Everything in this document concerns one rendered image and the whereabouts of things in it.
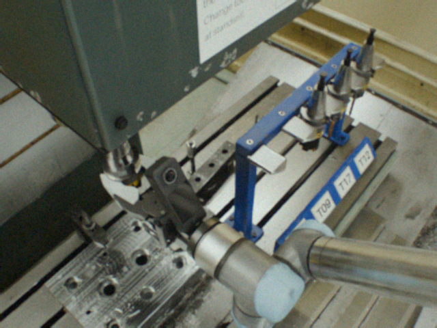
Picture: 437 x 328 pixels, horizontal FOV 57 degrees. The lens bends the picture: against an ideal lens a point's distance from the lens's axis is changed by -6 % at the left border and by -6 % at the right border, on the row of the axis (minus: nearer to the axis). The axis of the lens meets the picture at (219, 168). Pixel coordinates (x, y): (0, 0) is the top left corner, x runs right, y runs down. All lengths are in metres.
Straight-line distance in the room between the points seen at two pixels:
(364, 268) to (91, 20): 0.49
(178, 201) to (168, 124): 1.22
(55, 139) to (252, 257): 0.76
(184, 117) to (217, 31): 1.47
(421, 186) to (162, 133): 1.01
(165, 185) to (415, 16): 1.03
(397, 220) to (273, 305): 0.93
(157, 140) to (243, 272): 1.22
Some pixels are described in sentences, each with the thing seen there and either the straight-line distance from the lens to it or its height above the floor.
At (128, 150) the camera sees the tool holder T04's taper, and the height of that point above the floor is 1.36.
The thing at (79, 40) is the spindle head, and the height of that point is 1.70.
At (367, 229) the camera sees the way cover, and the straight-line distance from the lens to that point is 1.37.
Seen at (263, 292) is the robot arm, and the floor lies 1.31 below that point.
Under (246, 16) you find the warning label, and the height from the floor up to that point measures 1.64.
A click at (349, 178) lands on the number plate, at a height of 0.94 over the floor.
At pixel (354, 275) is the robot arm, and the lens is 0.64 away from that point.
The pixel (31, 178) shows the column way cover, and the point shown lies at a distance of 1.24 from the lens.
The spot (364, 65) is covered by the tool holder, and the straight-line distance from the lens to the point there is 1.06.
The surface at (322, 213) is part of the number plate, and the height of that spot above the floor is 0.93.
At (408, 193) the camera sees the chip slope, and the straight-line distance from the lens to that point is 1.48.
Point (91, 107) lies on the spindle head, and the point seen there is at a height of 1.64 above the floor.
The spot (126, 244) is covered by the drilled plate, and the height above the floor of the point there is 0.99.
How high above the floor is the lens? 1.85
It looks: 51 degrees down
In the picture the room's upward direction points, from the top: 1 degrees counter-clockwise
